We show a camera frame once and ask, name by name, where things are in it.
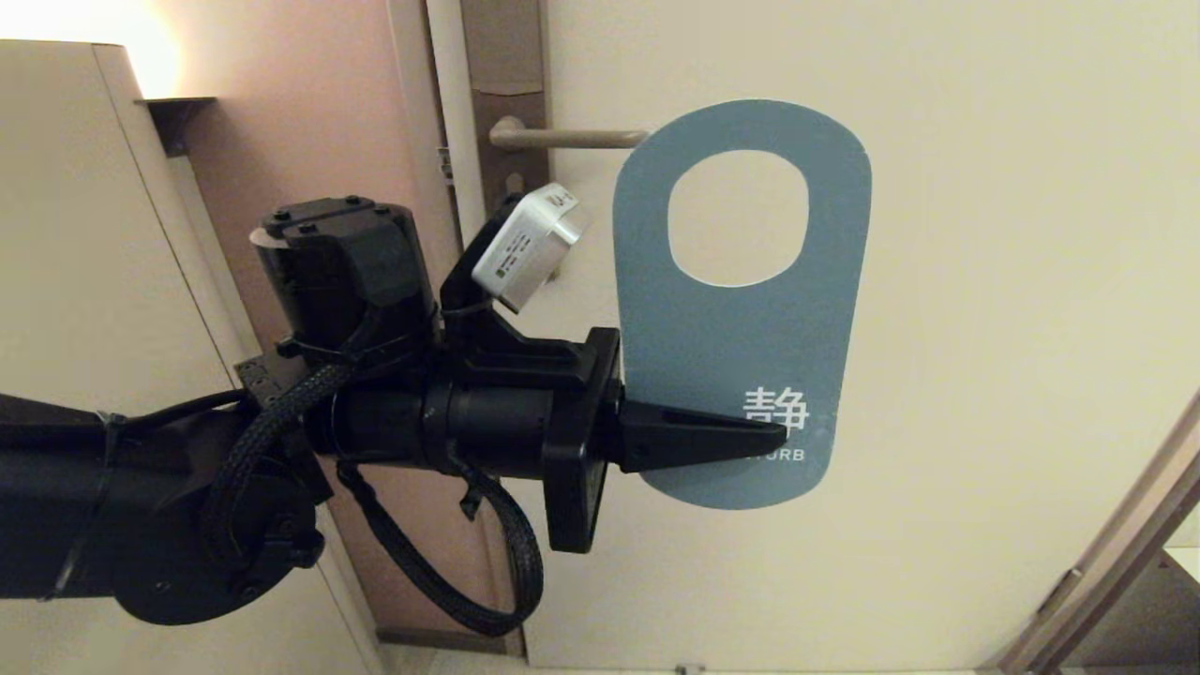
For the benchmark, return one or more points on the brown metal lock plate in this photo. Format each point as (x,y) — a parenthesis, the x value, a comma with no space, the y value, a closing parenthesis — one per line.
(502,47)

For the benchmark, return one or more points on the closet frame hinge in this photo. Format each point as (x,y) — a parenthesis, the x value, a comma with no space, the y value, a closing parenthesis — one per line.
(1059,592)

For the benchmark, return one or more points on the cream white door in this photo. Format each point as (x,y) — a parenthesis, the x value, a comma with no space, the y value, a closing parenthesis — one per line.
(984,375)

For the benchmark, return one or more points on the brown closet frame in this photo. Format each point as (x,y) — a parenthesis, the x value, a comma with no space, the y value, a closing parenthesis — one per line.
(1125,534)

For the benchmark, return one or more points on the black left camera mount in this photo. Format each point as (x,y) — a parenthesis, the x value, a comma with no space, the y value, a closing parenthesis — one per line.
(487,347)

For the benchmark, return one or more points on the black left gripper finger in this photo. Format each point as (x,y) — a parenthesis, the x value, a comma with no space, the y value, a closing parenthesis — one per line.
(694,441)

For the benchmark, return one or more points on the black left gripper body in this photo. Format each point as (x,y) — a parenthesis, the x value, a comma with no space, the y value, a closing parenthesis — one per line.
(572,478)

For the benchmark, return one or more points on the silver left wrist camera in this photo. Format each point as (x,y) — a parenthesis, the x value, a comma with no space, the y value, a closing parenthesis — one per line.
(525,248)

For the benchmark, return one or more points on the white and blue door hanger sign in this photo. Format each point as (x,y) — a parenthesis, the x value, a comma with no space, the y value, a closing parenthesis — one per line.
(731,356)

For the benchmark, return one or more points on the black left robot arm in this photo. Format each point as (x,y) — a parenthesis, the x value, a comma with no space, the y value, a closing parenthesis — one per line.
(94,506)

